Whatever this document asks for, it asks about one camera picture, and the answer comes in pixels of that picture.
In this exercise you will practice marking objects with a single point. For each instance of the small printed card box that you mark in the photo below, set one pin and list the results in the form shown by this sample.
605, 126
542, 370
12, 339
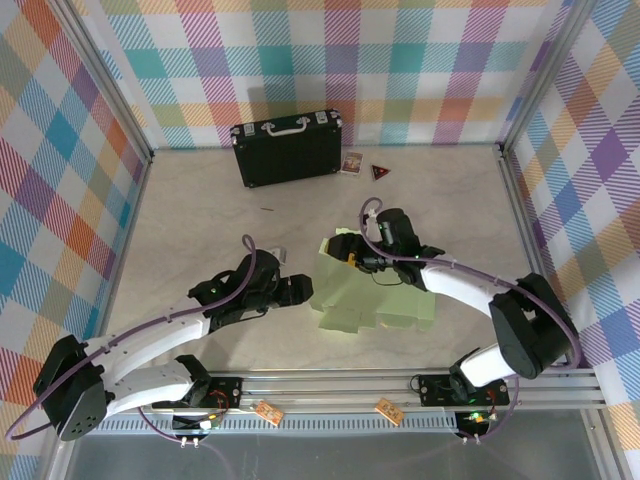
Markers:
350, 164

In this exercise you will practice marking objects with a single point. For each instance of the light green paper box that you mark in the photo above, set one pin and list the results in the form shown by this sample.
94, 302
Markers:
360, 295

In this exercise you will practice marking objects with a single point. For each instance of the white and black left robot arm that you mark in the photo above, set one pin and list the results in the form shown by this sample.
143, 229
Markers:
150, 345

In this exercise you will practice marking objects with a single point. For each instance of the black and red triangular badge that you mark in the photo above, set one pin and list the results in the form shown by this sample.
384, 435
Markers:
379, 172

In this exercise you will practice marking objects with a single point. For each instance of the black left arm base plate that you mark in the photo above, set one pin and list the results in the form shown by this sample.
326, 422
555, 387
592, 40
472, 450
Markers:
225, 392

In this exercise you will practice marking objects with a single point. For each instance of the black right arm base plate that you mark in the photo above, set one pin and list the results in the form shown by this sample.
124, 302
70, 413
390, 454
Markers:
435, 390

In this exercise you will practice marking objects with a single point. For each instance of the grey metal panel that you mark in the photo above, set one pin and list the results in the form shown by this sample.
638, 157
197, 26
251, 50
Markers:
325, 460

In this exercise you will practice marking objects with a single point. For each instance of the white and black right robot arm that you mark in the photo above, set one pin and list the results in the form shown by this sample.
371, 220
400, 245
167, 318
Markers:
460, 290

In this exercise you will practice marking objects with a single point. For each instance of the aluminium frame post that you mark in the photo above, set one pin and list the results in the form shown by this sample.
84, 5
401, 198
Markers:
102, 75
545, 75

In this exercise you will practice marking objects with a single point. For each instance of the aluminium mounting rail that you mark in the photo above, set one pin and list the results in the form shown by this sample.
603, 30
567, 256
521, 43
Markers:
325, 387

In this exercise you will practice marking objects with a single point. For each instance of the aluminium side rail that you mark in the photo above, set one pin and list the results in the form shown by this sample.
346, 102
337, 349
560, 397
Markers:
126, 235
531, 250

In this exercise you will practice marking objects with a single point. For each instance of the orange tag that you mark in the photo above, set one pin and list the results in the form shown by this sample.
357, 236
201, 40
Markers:
389, 410
267, 412

